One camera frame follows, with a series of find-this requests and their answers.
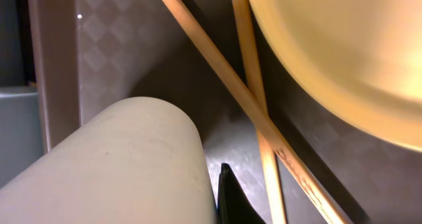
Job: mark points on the dark brown serving tray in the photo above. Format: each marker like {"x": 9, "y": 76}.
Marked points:
{"x": 91, "y": 53}

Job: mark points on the grey dish rack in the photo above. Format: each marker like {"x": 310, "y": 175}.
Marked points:
{"x": 21, "y": 134}

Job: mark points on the white paper cup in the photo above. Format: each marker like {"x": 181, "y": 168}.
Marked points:
{"x": 139, "y": 161}

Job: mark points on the wooden chopstick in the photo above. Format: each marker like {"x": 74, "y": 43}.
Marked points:
{"x": 253, "y": 75}
{"x": 314, "y": 191}

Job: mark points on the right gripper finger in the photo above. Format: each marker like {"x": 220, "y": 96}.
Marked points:
{"x": 233, "y": 205}

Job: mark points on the yellow plate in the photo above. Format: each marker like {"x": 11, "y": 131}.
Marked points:
{"x": 360, "y": 59}

